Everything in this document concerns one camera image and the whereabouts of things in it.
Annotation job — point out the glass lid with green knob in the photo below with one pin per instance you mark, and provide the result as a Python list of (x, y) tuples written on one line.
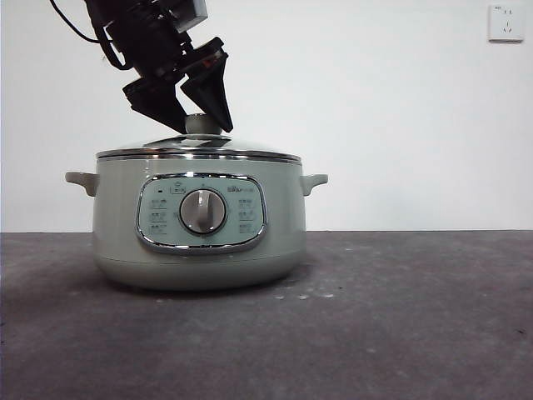
[(200, 146)]

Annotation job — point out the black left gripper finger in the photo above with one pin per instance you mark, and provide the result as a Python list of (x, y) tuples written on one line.
[(212, 91), (158, 102)]

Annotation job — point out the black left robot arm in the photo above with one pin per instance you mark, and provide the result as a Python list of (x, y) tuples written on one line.
[(125, 10)]

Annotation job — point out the white wall socket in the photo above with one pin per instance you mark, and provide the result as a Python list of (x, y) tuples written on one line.
[(506, 23)]

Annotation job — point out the pale green electric pot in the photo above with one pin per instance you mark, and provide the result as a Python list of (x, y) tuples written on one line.
[(125, 216)]

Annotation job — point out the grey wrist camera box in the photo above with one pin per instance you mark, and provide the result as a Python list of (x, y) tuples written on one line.
[(191, 12)]

